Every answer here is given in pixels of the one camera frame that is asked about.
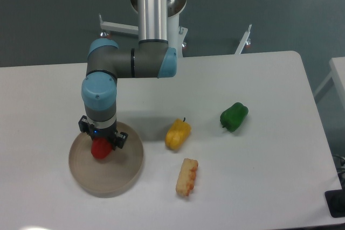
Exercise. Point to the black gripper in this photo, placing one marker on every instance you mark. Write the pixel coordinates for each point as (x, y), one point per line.
(117, 139)

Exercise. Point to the red toy bell pepper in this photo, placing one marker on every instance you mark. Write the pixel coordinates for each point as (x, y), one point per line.
(100, 148)

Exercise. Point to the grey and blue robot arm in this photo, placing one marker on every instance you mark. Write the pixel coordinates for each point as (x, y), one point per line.
(106, 63)

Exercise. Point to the beige round plate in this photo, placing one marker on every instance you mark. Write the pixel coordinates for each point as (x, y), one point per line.
(111, 176)

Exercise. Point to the yellow toy bell pepper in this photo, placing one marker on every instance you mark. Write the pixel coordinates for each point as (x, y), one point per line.
(177, 134)

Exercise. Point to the green toy bell pepper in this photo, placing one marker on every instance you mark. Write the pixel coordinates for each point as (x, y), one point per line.
(232, 118)

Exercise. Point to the orange toy corn piece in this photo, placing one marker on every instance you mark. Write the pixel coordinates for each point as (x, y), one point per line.
(186, 178)

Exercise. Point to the black box at table edge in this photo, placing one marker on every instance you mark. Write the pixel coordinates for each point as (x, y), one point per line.
(335, 202)

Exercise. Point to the white side table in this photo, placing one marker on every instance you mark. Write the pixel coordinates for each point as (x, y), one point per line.
(334, 78)

